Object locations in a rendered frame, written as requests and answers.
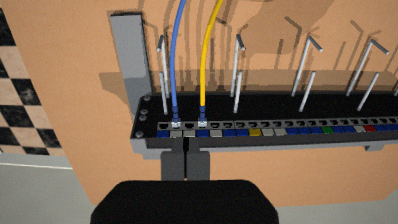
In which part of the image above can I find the yellow cable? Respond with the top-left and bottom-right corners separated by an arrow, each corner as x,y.
200,0 -> 223,112

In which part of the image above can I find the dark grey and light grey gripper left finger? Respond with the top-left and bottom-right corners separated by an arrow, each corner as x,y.
161,137 -> 186,181

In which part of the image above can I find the blue patch cord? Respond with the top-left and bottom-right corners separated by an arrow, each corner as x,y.
169,0 -> 187,113

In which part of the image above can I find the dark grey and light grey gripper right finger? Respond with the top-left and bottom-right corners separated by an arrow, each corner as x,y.
186,137 -> 210,180

